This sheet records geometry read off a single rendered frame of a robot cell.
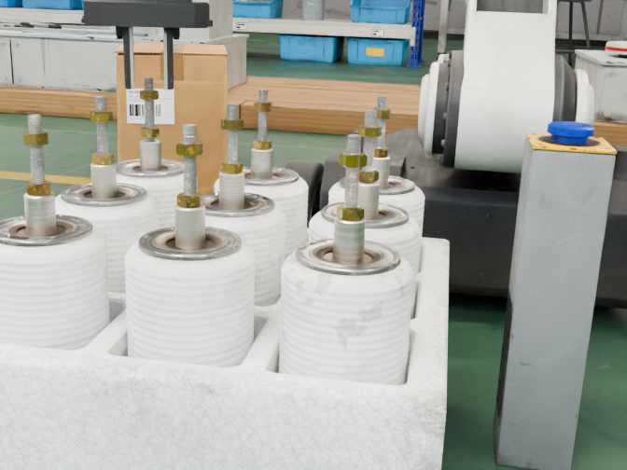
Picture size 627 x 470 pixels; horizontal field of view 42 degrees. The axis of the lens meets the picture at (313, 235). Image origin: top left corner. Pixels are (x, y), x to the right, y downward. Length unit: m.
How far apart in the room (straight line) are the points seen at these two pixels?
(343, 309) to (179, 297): 0.12
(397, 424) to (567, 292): 0.27
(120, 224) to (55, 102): 2.19
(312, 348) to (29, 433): 0.21
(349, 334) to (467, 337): 0.57
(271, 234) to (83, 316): 0.17
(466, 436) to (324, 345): 0.34
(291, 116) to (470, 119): 1.71
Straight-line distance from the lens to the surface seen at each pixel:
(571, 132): 0.74
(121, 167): 0.86
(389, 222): 0.67
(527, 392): 0.80
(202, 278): 0.57
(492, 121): 0.95
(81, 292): 0.63
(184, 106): 1.80
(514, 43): 1.00
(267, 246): 0.69
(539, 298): 0.76
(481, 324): 1.16
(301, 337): 0.57
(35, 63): 2.99
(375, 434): 0.55
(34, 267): 0.61
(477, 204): 1.09
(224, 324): 0.59
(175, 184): 0.83
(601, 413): 0.97
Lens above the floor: 0.43
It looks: 17 degrees down
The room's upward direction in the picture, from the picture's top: 2 degrees clockwise
